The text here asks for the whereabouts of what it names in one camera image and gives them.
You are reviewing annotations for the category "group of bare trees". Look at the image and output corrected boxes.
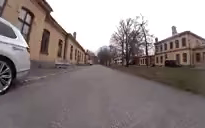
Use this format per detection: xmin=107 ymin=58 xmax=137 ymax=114
xmin=97 ymin=13 xmax=156 ymax=67

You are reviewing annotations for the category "two-storey yellow building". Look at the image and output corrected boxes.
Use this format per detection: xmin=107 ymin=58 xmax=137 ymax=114
xmin=153 ymin=25 xmax=205 ymax=69

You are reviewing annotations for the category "white car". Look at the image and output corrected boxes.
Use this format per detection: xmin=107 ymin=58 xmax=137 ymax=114
xmin=0 ymin=12 xmax=32 ymax=98

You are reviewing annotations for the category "dark vehicle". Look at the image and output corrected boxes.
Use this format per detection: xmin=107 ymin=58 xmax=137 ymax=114
xmin=164 ymin=59 xmax=182 ymax=68

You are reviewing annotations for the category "grey asphalt road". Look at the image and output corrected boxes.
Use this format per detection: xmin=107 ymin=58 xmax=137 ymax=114
xmin=0 ymin=63 xmax=205 ymax=128

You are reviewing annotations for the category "grass strip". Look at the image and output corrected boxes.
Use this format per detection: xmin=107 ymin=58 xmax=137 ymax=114
xmin=108 ymin=64 xmax=205 ymax=98

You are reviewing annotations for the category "long yellow brick building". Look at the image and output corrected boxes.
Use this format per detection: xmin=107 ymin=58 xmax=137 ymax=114
xmin=0 ymin=0 xmax=88 ymax=70

